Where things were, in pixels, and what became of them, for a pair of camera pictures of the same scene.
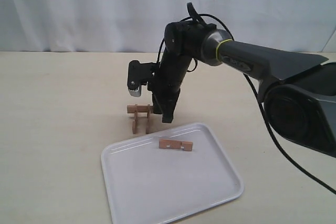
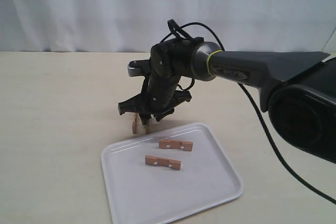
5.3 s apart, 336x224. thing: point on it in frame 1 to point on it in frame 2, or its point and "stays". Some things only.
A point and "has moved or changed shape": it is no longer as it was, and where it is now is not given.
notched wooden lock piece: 135,108 has moved or changed shape
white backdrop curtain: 127,12 stays
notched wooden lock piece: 149,124 stays
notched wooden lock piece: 168,144 stays
